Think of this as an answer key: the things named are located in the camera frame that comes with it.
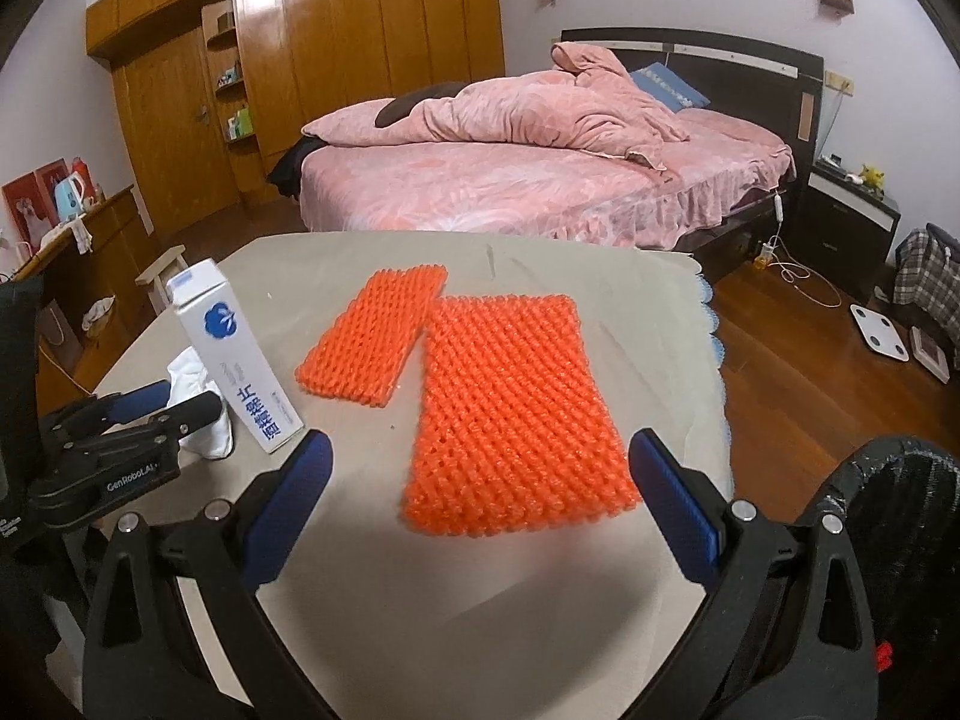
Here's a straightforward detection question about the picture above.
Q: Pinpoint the white tissue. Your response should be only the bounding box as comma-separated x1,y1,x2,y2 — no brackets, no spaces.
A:
167,346,235,460

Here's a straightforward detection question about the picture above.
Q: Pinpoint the black garment on bed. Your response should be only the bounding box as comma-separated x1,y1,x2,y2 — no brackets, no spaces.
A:
267,135,327,200

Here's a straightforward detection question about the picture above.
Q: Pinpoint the small orange foam net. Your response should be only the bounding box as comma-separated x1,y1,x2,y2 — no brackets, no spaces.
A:
295,265,448,408

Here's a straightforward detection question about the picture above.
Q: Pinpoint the black headboard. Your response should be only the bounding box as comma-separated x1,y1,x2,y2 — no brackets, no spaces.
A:
560,26,825,164

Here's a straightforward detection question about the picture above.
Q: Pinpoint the blue pillow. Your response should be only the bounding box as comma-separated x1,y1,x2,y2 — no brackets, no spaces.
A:
630,62,711,112

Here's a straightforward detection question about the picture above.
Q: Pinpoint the black lined trash bin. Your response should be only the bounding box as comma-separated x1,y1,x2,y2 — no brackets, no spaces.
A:
802,436,960,718

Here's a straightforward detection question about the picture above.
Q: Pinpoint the white charging cable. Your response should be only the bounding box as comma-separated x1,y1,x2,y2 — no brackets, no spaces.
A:
757,193,847,311

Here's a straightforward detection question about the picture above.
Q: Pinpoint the wall socket plate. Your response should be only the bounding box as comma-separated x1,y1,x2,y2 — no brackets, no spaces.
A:
823,70,854,96

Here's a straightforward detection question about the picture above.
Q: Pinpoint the wooden side desk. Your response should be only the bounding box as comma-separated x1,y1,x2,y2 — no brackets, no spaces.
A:
13,187,158,415

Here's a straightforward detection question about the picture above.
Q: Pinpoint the white blue carton box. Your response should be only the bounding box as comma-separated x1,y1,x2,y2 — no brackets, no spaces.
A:
167,259,304,454

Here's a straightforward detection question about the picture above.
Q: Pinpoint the light blue kettle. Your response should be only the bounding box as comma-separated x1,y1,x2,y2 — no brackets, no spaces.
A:
53,171,86,223

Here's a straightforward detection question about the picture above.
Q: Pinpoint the large orange foam net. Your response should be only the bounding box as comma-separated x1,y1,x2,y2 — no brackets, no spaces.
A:
402,294,641,536

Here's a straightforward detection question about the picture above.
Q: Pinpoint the pink duvet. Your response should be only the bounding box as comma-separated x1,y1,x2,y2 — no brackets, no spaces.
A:
301,43,690,172

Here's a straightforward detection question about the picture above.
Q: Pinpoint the white bathroom scale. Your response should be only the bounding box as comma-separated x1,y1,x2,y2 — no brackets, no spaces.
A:
850,304,910,362

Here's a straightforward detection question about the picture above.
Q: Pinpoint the black white nightstand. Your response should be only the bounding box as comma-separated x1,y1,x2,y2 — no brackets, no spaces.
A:
786,163,901,302

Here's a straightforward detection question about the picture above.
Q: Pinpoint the plaid cloth covered chair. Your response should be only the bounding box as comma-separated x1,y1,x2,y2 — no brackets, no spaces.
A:
892,223,960,367

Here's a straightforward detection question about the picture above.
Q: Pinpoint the bed with pink sheet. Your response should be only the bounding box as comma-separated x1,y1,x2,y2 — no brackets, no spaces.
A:
266,28,825,280

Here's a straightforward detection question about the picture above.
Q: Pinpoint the wooden wardrobe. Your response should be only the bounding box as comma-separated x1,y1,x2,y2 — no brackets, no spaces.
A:
86,0,505,241

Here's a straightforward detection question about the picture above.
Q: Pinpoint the yellow plush toy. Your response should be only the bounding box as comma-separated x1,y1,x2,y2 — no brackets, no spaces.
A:
859,164,885,193

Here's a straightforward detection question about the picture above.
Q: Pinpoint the beige table cloth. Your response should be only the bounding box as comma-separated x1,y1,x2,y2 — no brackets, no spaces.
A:
44,229,734,720

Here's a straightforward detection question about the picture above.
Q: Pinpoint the small white stool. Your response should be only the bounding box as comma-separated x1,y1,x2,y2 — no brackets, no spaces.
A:
135,244,189,316

